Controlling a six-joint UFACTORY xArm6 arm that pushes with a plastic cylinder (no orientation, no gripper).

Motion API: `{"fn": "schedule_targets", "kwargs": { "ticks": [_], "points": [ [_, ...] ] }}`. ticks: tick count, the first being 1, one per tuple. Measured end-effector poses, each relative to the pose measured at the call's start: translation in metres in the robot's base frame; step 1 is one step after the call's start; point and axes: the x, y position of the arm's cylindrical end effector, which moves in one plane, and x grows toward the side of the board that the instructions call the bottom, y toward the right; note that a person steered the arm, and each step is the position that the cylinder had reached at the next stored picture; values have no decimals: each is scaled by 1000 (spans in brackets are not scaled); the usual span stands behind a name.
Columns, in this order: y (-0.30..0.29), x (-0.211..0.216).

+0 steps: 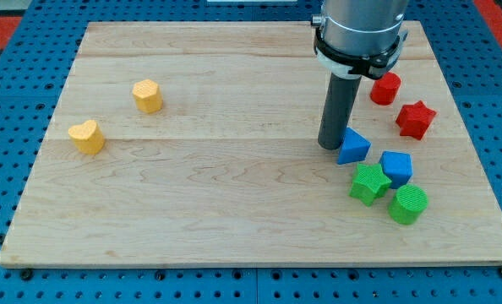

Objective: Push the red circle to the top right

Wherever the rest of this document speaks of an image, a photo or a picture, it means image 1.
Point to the red cylinder block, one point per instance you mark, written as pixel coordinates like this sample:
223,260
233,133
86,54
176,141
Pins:
384,90

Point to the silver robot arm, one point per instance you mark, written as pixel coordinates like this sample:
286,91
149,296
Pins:
355,38

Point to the wooden board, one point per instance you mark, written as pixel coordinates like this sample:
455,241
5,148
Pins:
229,173

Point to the blue triangle block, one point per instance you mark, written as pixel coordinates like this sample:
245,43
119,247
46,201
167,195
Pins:
355,148

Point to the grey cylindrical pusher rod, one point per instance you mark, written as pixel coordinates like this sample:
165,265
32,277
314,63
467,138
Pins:
339,101

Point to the yellow hexagon block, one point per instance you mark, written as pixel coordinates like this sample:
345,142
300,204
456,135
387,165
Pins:
147,96

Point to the green star block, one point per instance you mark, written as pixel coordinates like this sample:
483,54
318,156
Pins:
369,183

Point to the blue cube block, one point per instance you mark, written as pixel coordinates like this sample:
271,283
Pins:
397,166

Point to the yellow heart block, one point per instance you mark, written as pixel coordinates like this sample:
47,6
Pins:
87,137

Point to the red star block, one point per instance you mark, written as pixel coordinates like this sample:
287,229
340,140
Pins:
415,119

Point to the green cylinder block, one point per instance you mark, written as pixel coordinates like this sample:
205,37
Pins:
408,204

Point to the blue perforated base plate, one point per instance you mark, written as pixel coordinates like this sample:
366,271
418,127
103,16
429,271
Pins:
35,64

